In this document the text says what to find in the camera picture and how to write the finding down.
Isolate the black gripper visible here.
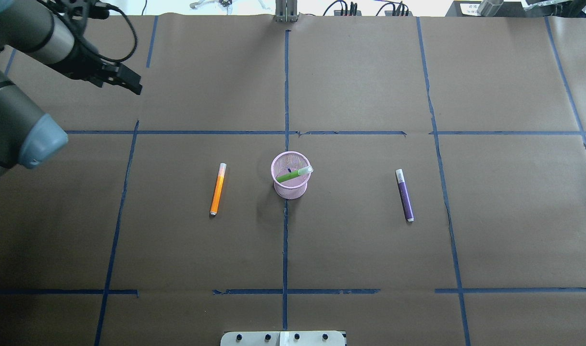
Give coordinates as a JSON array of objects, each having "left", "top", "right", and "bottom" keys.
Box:
[{"left": 69, "top": 57, "right": 143, "bottom": 96}]

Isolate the orange marker pen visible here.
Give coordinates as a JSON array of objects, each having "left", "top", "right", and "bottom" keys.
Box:
[{"left": 209, "top": 162, "right": 227, "bottom": 217}]

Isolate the green marker pen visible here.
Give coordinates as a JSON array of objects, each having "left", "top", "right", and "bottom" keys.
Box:
[{"left": 276, "top": 166, "right": 314, "bottom": 184}]

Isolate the purple marker pen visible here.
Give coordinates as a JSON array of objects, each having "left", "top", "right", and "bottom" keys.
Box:
[{"left": 395, "top": 169, "right": 414, "bottom": 223}]

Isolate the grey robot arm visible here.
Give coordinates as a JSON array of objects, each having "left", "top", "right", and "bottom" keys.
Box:
[{"left": 0, "top": 0, "right": 142, "bottom": 178}]

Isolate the pink mesh pen holder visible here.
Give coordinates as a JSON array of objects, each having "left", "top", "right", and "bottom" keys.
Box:
[{"left": 270, "top": 151, "right": 314, "bottom": 200}]

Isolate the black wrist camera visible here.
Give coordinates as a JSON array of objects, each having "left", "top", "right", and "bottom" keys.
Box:
[{"left": 50, "top": 0, "right": 110, "bottom": 20}]

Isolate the aluminium frame post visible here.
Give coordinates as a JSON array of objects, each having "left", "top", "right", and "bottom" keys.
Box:
[{"left": 274, "top": 0, "right": 299, "bottom": 23}]

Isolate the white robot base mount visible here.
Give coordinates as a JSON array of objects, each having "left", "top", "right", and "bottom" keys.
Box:
[{"left": 220, "top": 330, "right": 347, "bottom": 346}]

